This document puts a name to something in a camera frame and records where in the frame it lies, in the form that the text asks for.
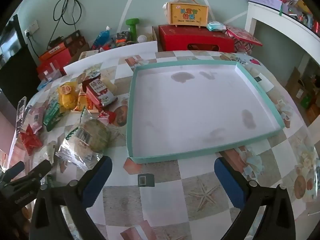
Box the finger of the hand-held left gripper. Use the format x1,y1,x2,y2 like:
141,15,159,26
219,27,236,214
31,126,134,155
6,160,52,188
0,161,25,183

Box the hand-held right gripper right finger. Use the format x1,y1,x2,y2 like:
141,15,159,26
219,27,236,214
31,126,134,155
214,156,297,240

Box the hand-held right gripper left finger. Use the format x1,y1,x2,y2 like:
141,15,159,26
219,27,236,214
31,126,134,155
29,155,113,240

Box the red crinkly snack packet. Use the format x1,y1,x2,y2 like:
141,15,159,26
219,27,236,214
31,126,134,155
19,124,43,155

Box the round rice cake packet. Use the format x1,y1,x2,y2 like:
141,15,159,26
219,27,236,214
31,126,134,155
54,106,112,170

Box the green snack packet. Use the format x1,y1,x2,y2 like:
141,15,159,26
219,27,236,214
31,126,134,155
43,99,63,132

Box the small red snack packet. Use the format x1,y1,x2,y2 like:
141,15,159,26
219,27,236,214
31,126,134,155
97,110,117,125

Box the yellow cake packet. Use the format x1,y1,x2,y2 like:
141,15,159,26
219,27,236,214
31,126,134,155
57,81,82,113

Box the orange and white bread packet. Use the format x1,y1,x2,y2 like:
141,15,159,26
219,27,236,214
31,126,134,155
75,90,100,113

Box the teal-edged white cardboard tray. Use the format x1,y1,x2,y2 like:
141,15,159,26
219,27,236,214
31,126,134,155
126,59,285,164

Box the red and white snack packet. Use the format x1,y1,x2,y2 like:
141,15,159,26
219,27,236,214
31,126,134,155
82,72,118,110

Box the checkered printed tablecloth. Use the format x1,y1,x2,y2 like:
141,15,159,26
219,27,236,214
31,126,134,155
10,50,320,240

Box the blue and white box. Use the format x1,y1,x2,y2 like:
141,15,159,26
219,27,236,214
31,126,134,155
37,79,54,90

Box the clear plastic box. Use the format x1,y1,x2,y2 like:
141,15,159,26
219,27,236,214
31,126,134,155
41,64,63,80

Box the orange carton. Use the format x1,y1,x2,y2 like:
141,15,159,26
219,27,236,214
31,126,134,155
306,102,320,125

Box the green carton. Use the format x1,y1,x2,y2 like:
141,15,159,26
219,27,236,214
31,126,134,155
300,94,313,109

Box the large red gift box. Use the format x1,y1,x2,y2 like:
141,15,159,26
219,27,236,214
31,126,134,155
36,49,73,80

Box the brown cardboard box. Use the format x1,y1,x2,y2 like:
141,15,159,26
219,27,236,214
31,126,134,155
285,67,304,98

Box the orange flat box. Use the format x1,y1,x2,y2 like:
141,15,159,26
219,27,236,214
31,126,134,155
39,42,67,60

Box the illustrated card box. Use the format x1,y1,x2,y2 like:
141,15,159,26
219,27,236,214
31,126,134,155
79,50,100,60

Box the black appliance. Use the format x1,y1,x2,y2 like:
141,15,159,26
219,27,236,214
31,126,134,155
0,14,27,67

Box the black power adapter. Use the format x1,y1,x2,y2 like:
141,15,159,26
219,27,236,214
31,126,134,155
47,37,63,48

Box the orange red cartons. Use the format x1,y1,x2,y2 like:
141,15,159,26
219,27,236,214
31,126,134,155
47,30,87,55

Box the pile of colourful toys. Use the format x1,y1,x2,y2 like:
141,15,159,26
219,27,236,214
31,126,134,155
110,31,132,48

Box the blue plastic bottle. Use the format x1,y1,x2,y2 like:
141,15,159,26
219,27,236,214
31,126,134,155
91,26,112,50

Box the red cardboard box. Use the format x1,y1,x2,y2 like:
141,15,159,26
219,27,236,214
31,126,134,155
158,24,234,53

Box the pink patterned box lid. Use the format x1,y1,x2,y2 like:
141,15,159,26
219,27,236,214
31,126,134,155
225,25,263,54

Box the green dumbbell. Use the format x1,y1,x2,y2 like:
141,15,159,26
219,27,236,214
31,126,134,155
125,18,138,42

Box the wet wipes pack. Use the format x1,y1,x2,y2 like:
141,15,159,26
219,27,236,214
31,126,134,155
206,21,227,32

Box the white shelf unit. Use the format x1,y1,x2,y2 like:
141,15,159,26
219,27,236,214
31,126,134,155
244,1,320,100

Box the colourful toy clutter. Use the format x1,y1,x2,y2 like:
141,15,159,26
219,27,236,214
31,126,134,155
276,0,320,33

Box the white wall socket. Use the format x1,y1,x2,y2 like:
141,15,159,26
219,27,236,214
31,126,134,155
24,20,40,37

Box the yellow gift box with handle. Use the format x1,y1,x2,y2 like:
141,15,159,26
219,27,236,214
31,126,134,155
164,0,210,27

